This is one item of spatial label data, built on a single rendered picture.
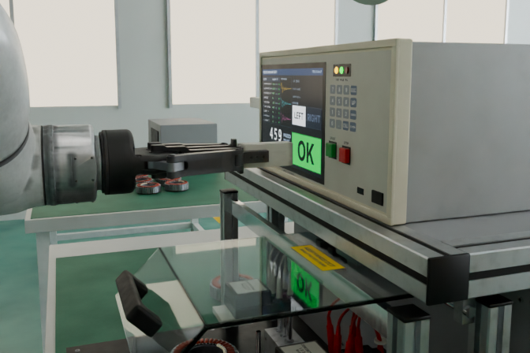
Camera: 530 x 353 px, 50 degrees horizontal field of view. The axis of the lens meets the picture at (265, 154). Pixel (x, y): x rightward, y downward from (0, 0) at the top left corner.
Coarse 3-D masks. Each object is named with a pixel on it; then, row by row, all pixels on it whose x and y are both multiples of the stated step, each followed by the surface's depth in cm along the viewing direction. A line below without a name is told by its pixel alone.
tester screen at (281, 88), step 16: (272, 80) 95; (288, 80) 88; (304, 80) 83; (320, 80) 78; (272, 96) 95; (288, 96) 89; (304, 96) 83; (320, 96) 78; (272, 112) 96; (288, 112) 89; (288, 128) 89; (304, 128) 83; (320, 176) 79
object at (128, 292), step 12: (120, 276) 63; (132, 276) 63; (120, 288) 60; (132, 288) 58; (144, 288) 63; (132, 300) 55; (132, 312) 54; (144, 312) 54; (132, 324) 54; (144, 324) 54; (156, 324) 55
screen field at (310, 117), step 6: (294, 108) 87; (300, 108) 84; (306, 108) 82; (312, 108) 80; (318, 108) 79; (294, 114) 87; (300, 114) 84; (306, 114) 83; (312, 114) 80; (318, 114) 79; (294, 120) 87; (300, 120) 84; (306, 120) 83; (312, 120) 81; (318, 120) 79; (306, 126) 83; (312, 126) 81; (318, 126) 79
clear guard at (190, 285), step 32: (160, 256) 69; (192, 256) 68; (224, 256) 68; (256, 256) 68; (288, 256) 68; (160, 288) 62; (192, 288) 58; (224, 288) 58; (256, 288) 58; (288, 288) 58; (320, 288) 58; (352, 288) 58; (384, 288) 58; (192, 320) 52; (224, 320) 50; (256, 320) 51; (160, 352) 52
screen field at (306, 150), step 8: (296, 136) 86; (304, 136) 83; (296, 144) 87; (304, 144) 84; (312, 144) 81; (320, 144) 78; (296, 152) 87; (304, 152) 84; (312, 152) 81; (320, 152) 79; (296, 160) 87; (304, 160) 84; (312, 160) 81; (320, 160) 79; (304, 168) 84; (312, 168) 81; (320, 168) 79
